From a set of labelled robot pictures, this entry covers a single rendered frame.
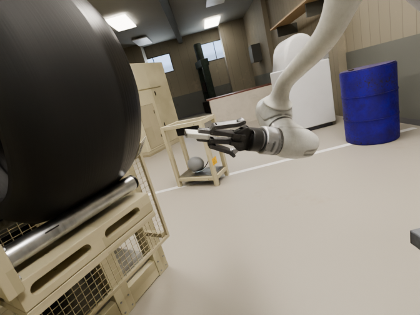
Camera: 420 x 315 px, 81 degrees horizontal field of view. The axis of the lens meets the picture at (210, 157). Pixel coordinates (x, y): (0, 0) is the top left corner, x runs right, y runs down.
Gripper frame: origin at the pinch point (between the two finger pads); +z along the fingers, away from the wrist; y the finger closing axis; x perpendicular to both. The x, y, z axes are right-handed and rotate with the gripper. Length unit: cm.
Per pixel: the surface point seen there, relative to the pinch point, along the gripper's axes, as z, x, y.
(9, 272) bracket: 36.4, -30.2, 14.5
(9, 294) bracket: 36, -32, 17
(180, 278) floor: -19, 31, 118
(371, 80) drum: -230, 157, -9
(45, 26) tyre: 33.4, -8.6, -21.9
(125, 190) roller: 18.5, -5.7, 16.3
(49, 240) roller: 32.9, -21.8, 16.7
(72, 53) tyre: 29.3, -9.2, -18.4
